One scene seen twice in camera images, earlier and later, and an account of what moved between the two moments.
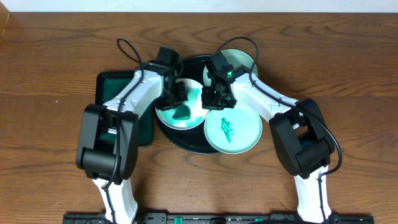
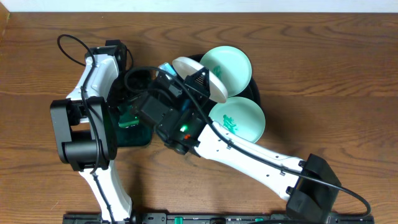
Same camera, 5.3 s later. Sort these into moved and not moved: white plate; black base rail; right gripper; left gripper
Moved: left gripper; white plate; right gripper
Not moved: black base rail
